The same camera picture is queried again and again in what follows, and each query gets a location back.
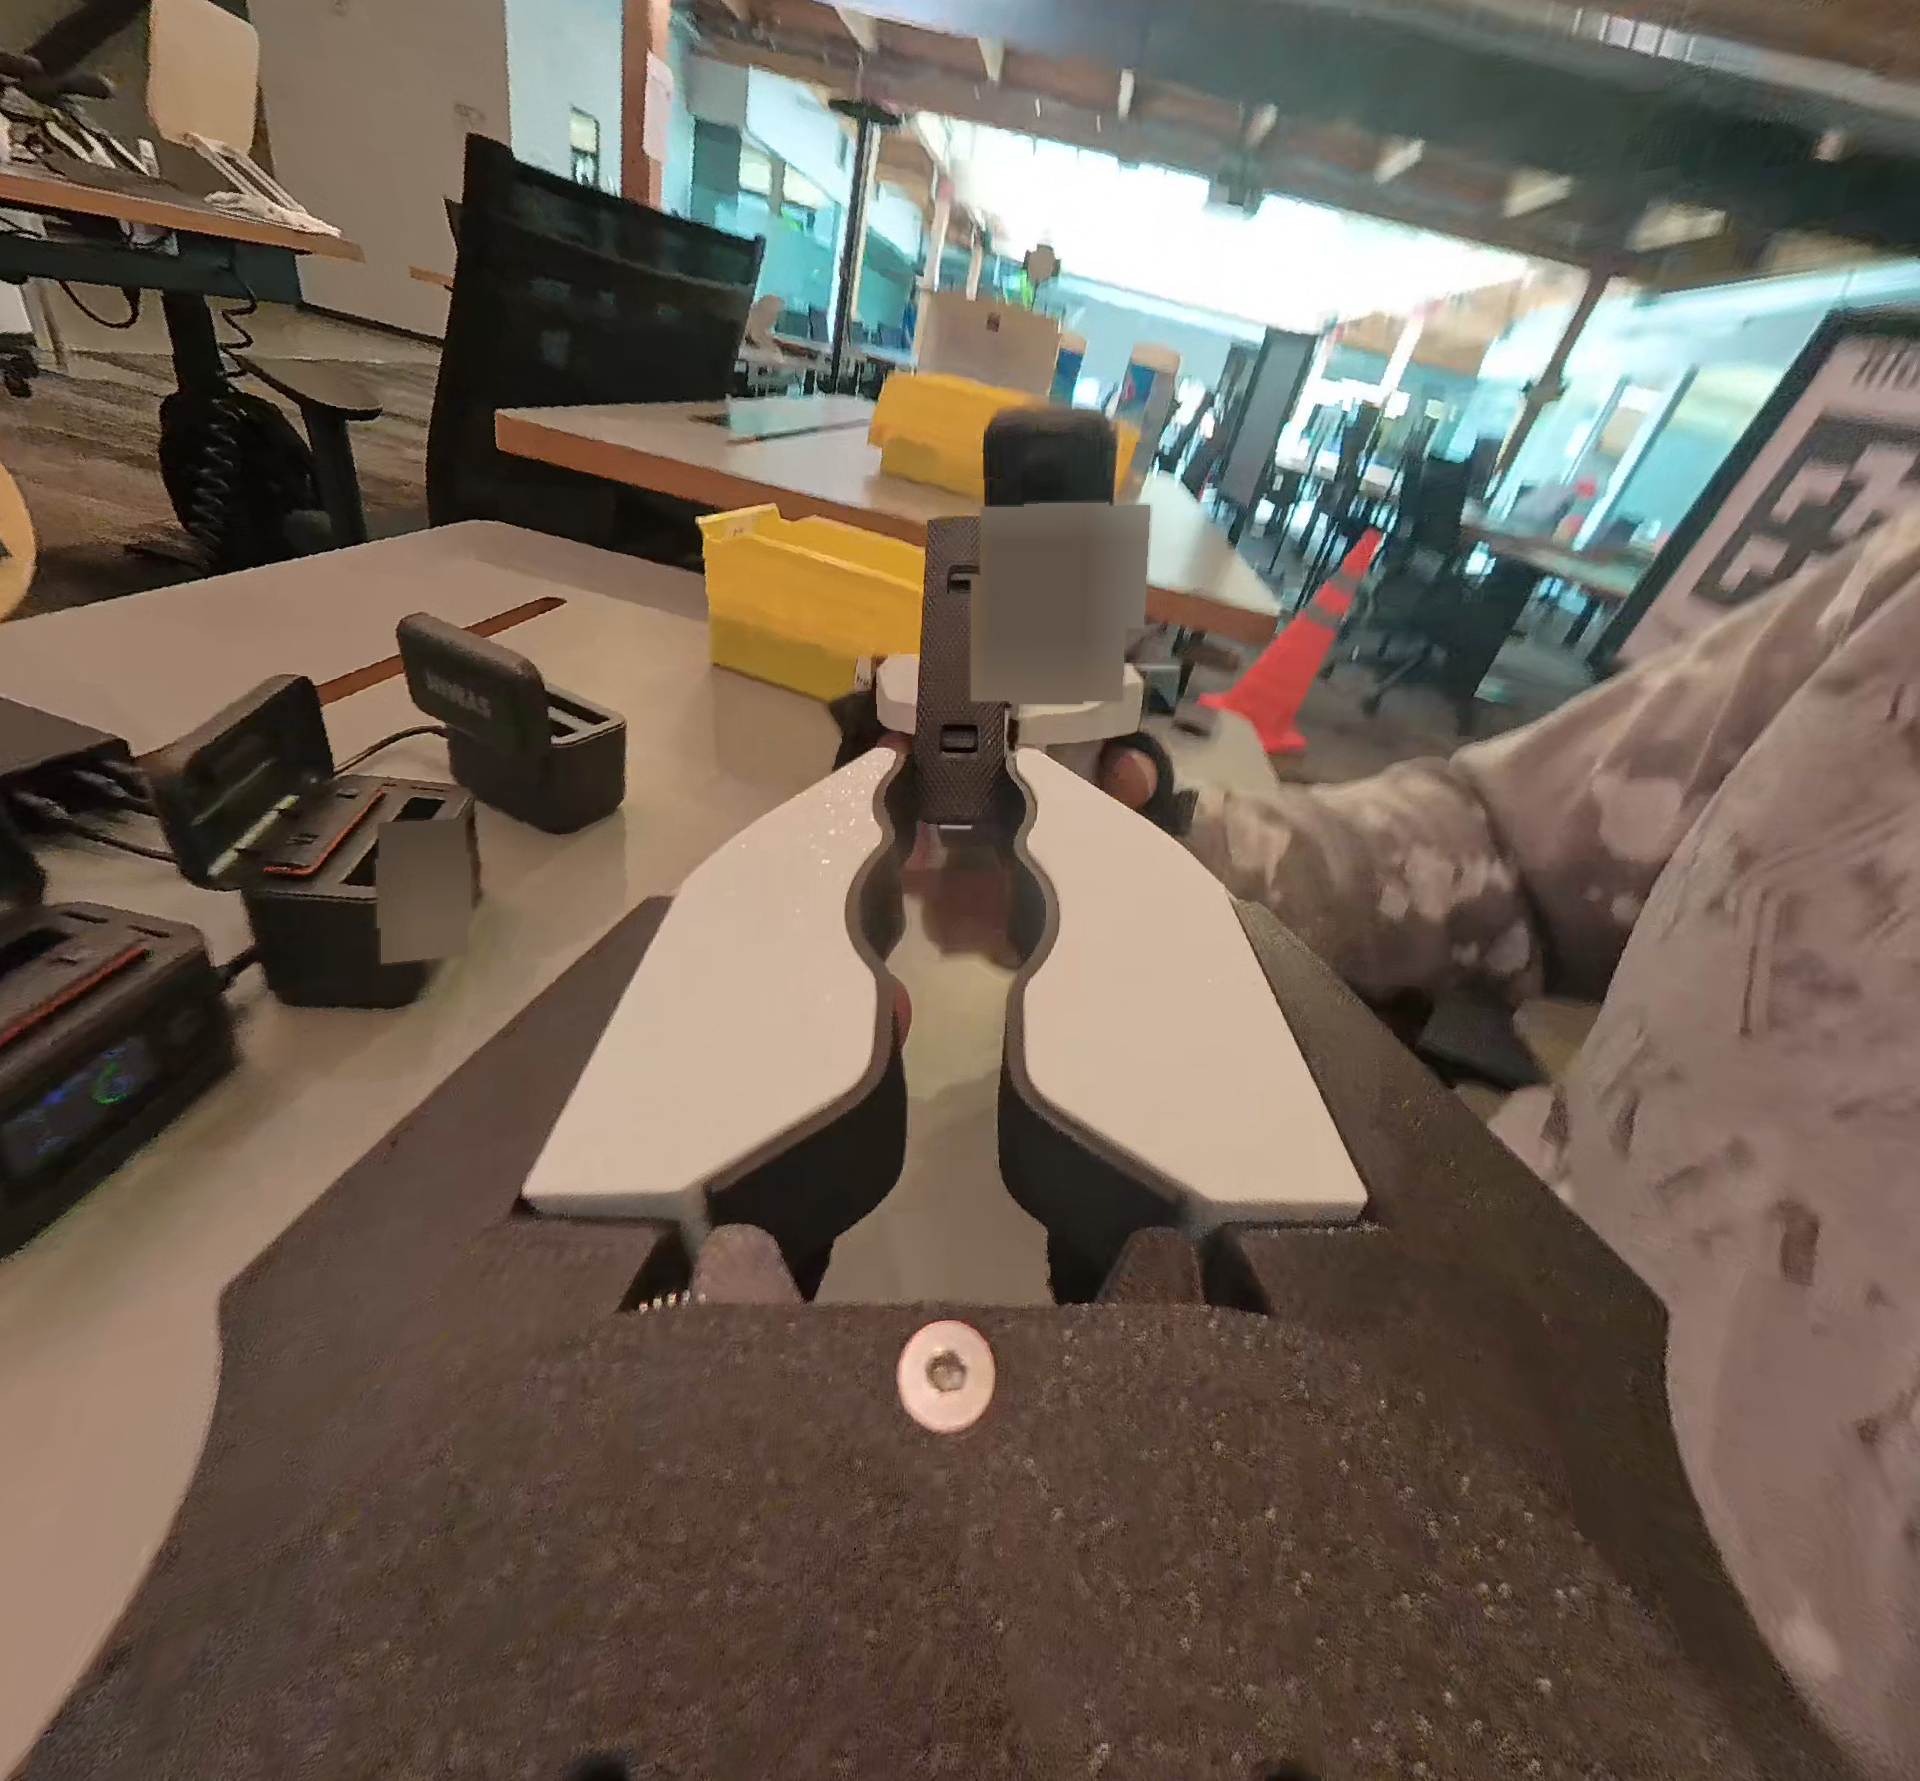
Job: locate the black mesh office chair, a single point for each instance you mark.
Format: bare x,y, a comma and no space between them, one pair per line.
588,296

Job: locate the white document stand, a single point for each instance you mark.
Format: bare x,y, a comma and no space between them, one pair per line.
204,68

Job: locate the distant tables and chairs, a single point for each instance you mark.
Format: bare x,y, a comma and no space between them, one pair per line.
1429,510

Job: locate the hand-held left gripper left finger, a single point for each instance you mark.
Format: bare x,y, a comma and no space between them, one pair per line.
736,1030

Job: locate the black-and-white code sign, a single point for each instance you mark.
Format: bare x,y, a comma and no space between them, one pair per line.
1801,463

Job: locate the person's right forearm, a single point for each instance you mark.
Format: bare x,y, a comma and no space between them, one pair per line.
1429,847

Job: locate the black power hub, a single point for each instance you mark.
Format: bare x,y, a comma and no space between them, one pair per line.
43,745

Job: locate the wood-topped standing desk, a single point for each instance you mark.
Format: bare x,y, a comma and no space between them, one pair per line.
181,214

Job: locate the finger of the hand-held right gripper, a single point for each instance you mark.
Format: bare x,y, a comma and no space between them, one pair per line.
1081,724
900,694

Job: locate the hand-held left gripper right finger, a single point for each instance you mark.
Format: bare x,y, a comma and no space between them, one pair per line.
1185,1047

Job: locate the orange traffic cone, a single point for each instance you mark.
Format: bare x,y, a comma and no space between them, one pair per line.
1297,656

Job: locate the black battery charging case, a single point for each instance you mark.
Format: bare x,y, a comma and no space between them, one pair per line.
181,1001
239,759
469,687

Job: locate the person's right hand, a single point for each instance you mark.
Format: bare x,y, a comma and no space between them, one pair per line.
1129,765

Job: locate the wooden post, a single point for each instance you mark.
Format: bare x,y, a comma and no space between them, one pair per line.
648,26

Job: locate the textured black battery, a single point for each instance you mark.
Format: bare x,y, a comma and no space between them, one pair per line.
952,701

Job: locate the yellow plastic bin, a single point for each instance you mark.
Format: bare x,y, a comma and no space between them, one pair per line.
935,424
799,611

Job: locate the person's torso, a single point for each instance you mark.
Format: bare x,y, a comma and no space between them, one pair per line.
1773,1208

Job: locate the white box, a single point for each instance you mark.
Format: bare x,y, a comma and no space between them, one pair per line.
981,335

